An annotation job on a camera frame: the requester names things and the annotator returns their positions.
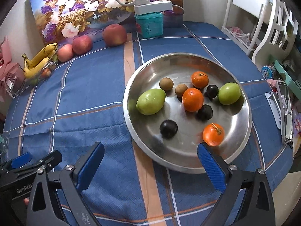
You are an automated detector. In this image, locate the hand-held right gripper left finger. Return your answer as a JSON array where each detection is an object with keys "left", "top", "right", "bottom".
[{"left": 26, "top": 142, "right": 105, "bottom": 226}]

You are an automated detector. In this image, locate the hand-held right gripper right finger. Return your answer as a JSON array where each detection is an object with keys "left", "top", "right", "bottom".
[{"left": 197, "top": 142, "right": 276, "bottom": 226}]

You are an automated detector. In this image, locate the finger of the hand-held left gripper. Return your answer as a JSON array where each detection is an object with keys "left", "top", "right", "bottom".
[
  {"left": 7, "top": 150, "right": 63, "bottom": 179},
  {"left": 0, "top": 152, "right": 33, "bottom": 172}
]

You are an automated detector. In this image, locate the round metal tray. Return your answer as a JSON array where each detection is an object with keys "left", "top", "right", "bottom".
[{"left": 123, "top": 53, "right": 252, "bottom": 174}]

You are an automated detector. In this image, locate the orange tangerine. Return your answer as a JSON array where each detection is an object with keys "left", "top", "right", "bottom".
[
  {"left": 191, "top": 71, "right": 209, "bottom": 89},
  {"left": 182, "top": 88, "right": 204, "bottom": 112},
  {"left": 202, "top": 123, "right": 225, "bottom": 147}
]

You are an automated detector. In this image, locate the dark plum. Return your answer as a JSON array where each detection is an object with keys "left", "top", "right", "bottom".
[
  {"left": 160, "top": 120, "right": 178, "bottom": 139},
  {"left": 206, "top": 84, "right": 219, "bottom": 99},
  {"left": 197, "top": 104, "right": 214, "bottom": 120}
]

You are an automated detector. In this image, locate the brown kiwi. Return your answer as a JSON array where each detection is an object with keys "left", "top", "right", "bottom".
[{"left": 175, "top": 84, "right": 189, "bottom": 97}]

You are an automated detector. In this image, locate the brown longan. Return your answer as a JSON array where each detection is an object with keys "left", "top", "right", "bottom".
[{"left": 159, "top": 77, "right": 174, "bottom": 91}]

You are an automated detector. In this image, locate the glass mug with round logo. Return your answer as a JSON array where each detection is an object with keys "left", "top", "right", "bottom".
[{"left": 0, "top": 133, "right": 9, "bottom": 157}]

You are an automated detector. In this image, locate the blue plaid tablecloth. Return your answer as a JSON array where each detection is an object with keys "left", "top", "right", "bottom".
[{"left": 2, "top": 21, "right": 294, "bottom": 226}]

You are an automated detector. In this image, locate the round green guava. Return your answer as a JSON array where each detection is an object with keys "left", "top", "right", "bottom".
[{"left": 217, "top": 82, "right": 242, "bottom": 105}]

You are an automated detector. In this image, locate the yellow banana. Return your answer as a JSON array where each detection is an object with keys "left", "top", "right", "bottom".
[
  {"left": 24, "top": 56, "right": 51, "bottom": 79},
  {"left": 22, "top": 43, "right": 58, "bottom": 67}
]

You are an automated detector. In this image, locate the clear plastic container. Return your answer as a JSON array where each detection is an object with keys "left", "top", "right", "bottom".
[{"left": 24, "top": 60, "right": 59, "bottom": 86}]

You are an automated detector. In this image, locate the silver packaged tool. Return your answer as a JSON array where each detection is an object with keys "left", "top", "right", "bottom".
[{"left": 265, "top": 80, "right": 294, "bottom": 146}]

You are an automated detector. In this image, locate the pale red apple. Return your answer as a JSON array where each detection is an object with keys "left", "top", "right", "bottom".
[{"left": 57, "top": 44, "right": 74, "bottom": 62}]

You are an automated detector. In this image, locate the round blue tin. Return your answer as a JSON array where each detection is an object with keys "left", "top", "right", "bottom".
[{"left": 261, "top": 65, "right": 276, "bottom": 79}]

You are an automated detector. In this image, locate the long teal box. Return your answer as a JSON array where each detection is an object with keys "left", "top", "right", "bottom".
[{"left": 270, "top": 60, "right": 301, "bottom": 90}]

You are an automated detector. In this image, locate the white chair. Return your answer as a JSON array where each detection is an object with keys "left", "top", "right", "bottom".
[{"left": 252, "top": 0, "right": 299, "bottom": 64}]

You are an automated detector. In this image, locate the dark red apple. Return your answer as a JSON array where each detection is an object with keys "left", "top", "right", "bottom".
[{"left": 103, "top": 24, "right": 128, "bottom": 47}]

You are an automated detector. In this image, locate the pink plastic bag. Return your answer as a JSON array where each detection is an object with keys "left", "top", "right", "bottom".
[{"left": 229, "top": 27, "right": 253, "bottom": 47}]

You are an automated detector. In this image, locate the flower painting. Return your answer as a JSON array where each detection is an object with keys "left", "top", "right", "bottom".
[{"left": 25, "top": 0, "right": 183, "bottom": 45}]

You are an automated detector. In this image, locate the white power strip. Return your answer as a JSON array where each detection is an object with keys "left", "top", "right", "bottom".
[{"left": 134, "top": 1, "right": 173, "bottom": 15}]

